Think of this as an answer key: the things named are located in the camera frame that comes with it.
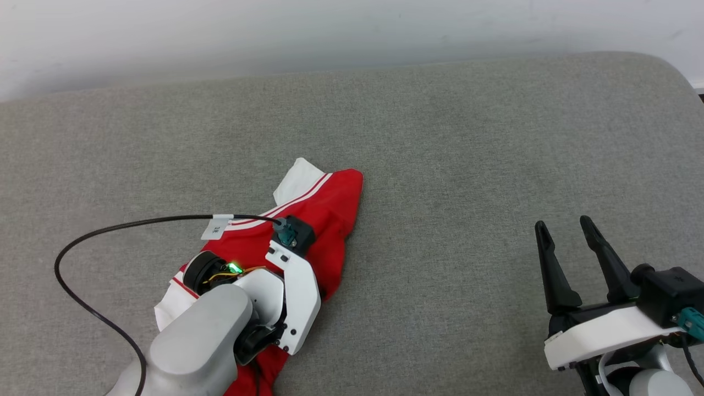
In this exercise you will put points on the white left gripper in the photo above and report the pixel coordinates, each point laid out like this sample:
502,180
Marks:
300,297

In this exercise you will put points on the red and white shirt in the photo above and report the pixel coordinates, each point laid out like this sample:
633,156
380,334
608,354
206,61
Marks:
330,220

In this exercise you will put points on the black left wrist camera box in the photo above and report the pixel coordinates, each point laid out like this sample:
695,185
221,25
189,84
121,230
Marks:
300,231

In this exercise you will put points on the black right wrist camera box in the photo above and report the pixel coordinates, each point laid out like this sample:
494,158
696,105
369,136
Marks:
668,291

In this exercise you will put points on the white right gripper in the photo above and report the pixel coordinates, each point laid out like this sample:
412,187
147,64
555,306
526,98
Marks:
605,330

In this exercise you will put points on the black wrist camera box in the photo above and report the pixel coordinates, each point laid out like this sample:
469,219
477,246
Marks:
668,291
300,231

